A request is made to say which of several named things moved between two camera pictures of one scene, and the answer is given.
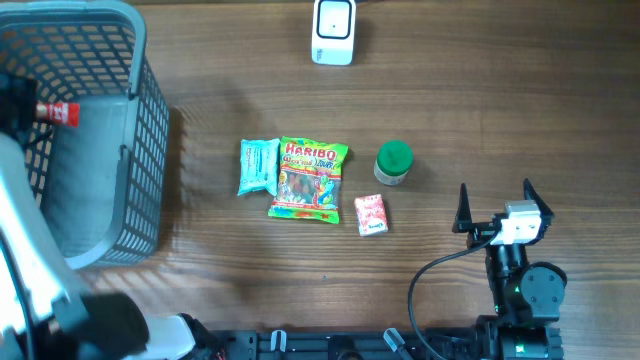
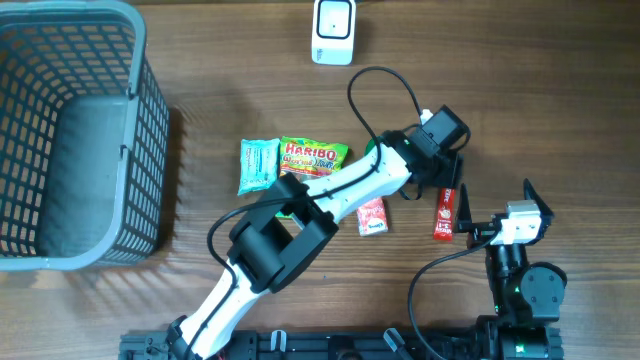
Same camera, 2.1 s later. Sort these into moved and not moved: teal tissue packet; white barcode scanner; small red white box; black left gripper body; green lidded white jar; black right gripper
Moved: green lidded white jar; black left gripper body
Not moved: small red white box; teal tissue packet; black right gripper; white barcode scanner
